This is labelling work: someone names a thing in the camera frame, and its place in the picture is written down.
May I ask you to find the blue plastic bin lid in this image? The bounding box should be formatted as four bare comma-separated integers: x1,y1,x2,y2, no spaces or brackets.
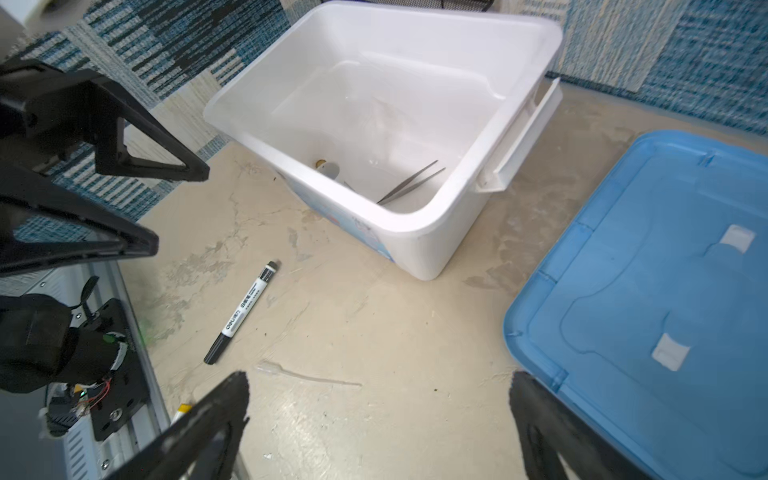
503,130,767,479

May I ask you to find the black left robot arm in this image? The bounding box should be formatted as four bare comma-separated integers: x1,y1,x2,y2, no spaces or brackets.
1,60,209,393

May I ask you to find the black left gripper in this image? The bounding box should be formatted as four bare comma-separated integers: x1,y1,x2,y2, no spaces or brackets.
1,60,210,277

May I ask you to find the black marker pen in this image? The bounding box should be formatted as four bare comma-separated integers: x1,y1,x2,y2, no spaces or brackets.
203,261,280,365

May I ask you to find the small white ceramic dish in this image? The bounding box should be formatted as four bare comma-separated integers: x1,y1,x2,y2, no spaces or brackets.
315,159,344,184

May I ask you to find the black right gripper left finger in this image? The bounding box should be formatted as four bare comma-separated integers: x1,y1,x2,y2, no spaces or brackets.
109,371,249,479

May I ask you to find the clear plastic beaker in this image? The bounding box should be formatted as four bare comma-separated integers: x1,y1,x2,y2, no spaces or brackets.
303,64,400,165

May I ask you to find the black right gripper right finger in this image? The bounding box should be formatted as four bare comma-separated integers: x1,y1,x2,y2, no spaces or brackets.
509,371,648,479

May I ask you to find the white yellow marker pen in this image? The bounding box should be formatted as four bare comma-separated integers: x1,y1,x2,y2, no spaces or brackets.
171,403,193,424

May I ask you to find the white plastic storage bin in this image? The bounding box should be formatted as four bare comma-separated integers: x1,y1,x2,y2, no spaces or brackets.
204,1,563,281

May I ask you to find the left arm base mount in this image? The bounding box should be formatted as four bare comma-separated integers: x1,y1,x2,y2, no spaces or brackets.
44,298,151,443

